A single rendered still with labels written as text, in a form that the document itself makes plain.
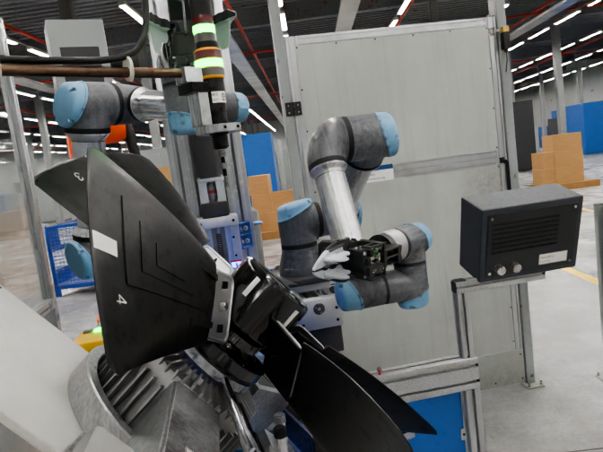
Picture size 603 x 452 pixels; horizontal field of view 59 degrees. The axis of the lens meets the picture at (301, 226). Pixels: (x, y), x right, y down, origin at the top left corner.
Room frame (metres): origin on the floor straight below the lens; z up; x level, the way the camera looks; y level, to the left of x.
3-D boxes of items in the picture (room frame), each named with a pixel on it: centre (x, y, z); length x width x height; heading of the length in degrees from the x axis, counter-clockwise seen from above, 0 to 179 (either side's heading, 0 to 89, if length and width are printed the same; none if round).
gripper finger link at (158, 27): (0.95, 0.21, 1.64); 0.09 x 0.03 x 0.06; 162
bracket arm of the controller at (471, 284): (1.29, -0.47, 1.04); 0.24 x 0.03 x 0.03; 98
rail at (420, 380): (1.22, 0.06, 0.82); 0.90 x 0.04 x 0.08; 98
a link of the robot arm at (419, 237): (1.22, -0.24, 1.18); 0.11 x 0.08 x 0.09; 135
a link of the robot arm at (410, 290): (1.22, -0.22, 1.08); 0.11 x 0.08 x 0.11; 104
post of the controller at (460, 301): (1.28, -0.37, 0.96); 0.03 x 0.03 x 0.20; 8
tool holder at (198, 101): (0.84, 0.12, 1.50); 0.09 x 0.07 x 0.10; 133
